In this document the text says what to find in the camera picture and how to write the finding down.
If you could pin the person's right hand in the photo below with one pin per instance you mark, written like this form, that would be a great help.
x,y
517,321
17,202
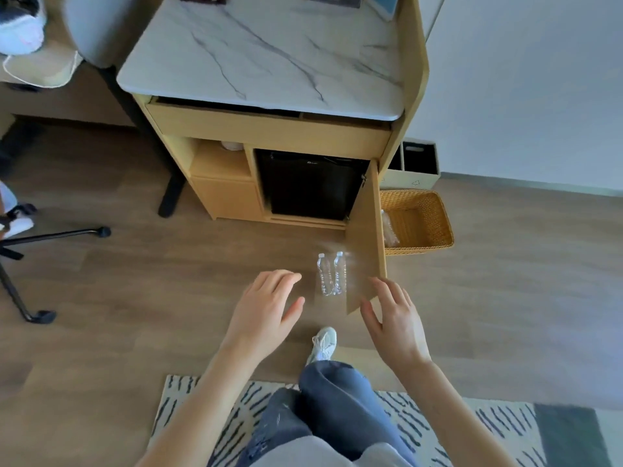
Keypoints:
x,y
396,335

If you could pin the person's left hand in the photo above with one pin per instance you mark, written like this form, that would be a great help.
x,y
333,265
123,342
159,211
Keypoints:
x,y
258,320

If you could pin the person's right middle finger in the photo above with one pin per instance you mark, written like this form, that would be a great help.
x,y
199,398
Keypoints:
x,y
396,299

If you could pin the person's right thumb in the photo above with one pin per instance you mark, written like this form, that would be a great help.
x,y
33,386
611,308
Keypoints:
x,y
370,321

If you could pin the person's left thumb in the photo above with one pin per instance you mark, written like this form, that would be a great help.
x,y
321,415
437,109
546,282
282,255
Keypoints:
x,y
295,311

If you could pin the person's right little finger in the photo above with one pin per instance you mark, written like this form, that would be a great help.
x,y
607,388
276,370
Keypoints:
x,y
416,323

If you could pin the person's left forearm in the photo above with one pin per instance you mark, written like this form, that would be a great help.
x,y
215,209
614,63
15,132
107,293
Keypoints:
x,y
204,408

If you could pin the person's right forearm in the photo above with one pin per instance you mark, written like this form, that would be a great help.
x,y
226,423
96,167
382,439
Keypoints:
x,y
452,413

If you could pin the white sneaker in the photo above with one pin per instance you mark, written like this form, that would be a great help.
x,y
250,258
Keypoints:
x,y
323,345

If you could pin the clear plastic water bottle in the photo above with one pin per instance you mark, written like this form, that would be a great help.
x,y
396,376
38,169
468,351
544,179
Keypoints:
x,y
340,273
324,276

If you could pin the crumpled clear plastic bottle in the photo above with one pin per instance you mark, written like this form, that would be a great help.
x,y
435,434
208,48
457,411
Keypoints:
x,y
389,233

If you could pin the wooden cabinet door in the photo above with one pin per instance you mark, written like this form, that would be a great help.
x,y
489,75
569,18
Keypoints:
x,y
366,238

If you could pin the woven wicker basket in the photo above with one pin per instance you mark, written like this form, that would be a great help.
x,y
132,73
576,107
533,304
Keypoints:
x,y
423,218

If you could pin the blue jeans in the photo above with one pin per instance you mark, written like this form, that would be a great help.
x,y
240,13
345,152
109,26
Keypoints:
x,y
336,403

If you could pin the beige two-slot sorting bin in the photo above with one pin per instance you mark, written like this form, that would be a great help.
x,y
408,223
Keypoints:
x,y
418,176

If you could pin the black mini fridge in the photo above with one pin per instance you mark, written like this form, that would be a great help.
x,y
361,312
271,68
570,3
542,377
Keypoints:
x,y
311,184

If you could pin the cream rug with dark strokes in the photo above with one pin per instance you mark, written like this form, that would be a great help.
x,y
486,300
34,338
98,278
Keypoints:
x,y
486,432

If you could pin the white cup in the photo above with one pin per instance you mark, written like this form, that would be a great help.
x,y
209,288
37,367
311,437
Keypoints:
x,y
232,145

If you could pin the wooden cabinet with marble top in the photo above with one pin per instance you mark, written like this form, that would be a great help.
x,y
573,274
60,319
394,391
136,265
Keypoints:
x,y
263,58

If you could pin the black tripod stand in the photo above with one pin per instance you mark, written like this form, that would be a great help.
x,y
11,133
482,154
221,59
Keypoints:
x,y
29,238

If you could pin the blue book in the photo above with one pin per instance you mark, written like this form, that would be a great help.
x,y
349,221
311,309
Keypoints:
x,y
384,4

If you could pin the wooden desk with black legs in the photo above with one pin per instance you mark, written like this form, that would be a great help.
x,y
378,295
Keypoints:
x,y
73,102

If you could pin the grey upholstered chair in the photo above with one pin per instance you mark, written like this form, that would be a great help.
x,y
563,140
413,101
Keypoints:
x,y
102,29

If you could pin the white rounded object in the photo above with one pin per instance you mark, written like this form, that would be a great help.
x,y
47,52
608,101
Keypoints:
x,y
19,36

